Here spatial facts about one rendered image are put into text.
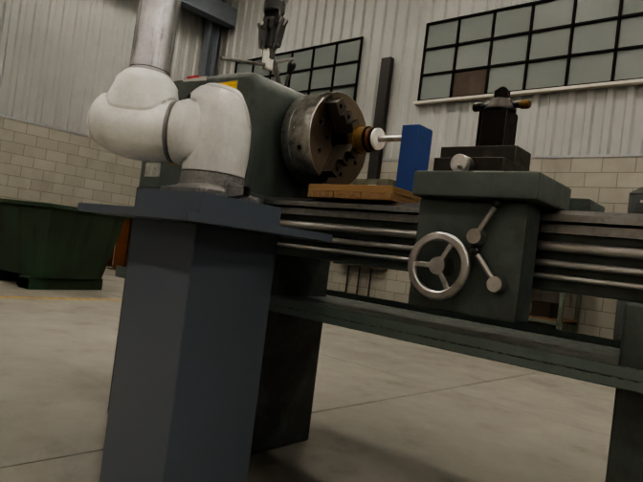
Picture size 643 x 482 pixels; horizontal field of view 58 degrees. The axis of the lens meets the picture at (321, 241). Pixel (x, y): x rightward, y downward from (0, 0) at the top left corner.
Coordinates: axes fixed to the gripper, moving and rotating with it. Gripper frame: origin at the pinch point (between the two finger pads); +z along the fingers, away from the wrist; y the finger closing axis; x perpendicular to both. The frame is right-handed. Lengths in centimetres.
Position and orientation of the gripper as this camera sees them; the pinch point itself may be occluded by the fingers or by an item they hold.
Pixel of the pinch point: (267, 59)
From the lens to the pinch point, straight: 211.7
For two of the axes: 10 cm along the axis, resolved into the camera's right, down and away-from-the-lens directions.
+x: 6.3, 0.9, 7.7
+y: 7.7, 0.8, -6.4
